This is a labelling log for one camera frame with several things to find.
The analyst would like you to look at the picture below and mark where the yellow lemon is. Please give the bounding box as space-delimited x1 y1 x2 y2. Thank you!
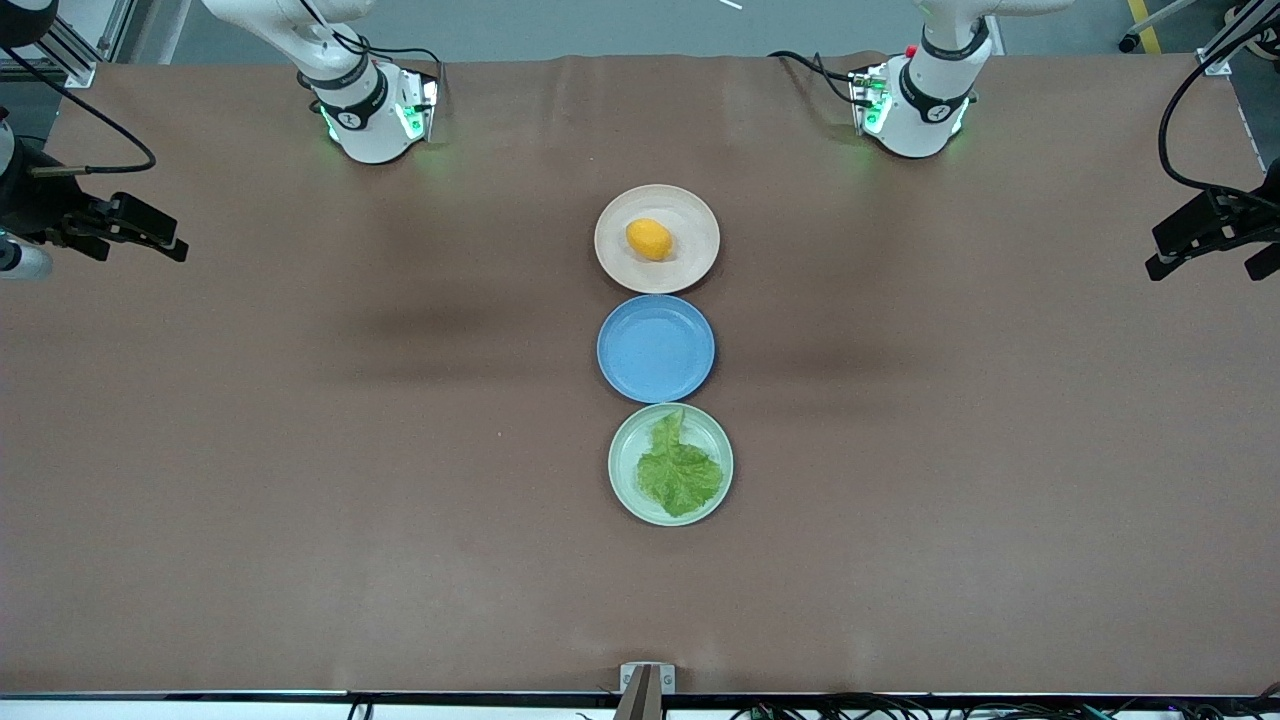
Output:
626 218 674 263

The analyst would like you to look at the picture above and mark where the green lettuce leaf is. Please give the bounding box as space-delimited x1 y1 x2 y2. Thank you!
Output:
636 408 725 519

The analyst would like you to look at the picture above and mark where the left arm base connector plate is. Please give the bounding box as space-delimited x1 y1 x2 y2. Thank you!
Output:
848 62 893 137

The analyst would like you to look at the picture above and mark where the grey rod with black foot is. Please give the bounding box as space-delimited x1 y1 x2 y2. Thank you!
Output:
1118 0 1197 54

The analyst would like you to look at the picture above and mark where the brown table mat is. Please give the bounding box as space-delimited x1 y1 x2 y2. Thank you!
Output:
0 52 1280 697

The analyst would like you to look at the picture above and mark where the beige round plate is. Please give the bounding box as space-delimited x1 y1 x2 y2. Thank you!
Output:
594 184 721 295

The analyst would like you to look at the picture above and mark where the blue round plate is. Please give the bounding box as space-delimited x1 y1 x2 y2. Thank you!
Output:
596 294 717 405

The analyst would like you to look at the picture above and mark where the light green round plate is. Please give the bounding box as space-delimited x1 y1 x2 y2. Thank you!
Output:
608 402 735 528

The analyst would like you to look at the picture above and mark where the diagonal aluminium frame profile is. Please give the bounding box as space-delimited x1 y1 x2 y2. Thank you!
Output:
35 10 99 89

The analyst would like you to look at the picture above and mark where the aluminium frame profile with bracket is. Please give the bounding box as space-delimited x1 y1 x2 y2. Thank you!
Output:
1197 0 1280 77

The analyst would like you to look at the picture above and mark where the upright aluminium frame profile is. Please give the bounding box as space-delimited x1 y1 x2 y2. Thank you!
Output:
97 0 141 63

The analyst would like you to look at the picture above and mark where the black right arm base cable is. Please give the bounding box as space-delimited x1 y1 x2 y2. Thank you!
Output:
296 0 446 111

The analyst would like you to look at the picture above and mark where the black arm base cable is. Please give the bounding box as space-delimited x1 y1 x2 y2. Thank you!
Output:
767 49 871 107
296 0 446 111

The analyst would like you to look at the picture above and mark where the black left arm base cable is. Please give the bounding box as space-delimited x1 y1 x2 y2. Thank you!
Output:
767 49 871 107

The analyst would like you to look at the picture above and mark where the table edge rail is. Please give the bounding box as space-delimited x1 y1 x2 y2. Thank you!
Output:
0 688 1280 720

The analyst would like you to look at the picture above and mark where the grey camera post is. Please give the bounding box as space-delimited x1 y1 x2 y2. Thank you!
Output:
612 668 665 720

